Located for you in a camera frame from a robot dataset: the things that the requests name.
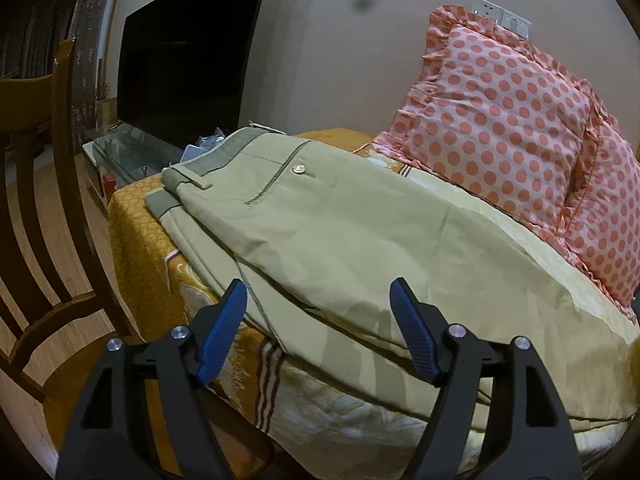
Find dark wooden chair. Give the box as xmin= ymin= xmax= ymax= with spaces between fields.
xmin=1 ymin=39 xmax=137 ymax=451

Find pink polka-dot pillow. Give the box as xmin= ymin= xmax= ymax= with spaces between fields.
xmin=562 ymin=92 xmax=639 ymax=321
xmin=373 ymin=6 xmax=598 ymax=238

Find rear pink polka-dot pillow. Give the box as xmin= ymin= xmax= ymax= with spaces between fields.
xmin=562 ymin=92 xmax=639 ymax=321

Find glass tv stand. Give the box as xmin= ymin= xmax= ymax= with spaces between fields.
xmin=81 ymin=122 xmax=182 ymax=200

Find front pink polka-dot pillow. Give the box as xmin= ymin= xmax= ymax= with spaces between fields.
xmin=373 ymin=6 xmax=598 ymax=238

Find yellow floral bed sheet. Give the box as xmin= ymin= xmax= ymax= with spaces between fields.
xmin=106 ymin=127 xmax=640 ymax=480

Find khaki beige pants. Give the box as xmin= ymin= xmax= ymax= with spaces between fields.
xmin=145 ymin=128 xmax=639 ymax=430

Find black television screen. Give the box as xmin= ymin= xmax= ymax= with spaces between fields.
xmin=117 ymin=0 xmax=262 ymax=148

